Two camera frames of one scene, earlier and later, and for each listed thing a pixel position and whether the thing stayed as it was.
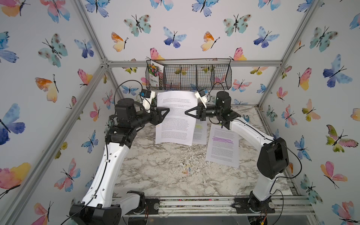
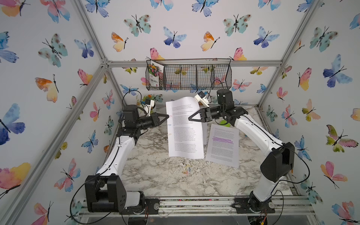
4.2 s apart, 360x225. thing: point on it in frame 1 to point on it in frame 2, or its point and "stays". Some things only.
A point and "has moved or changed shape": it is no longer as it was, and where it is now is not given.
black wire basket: [203, 74] stays
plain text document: [176, 127] has moved or changed shape
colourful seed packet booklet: [155, 70] stays
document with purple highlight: [223, 146] stays
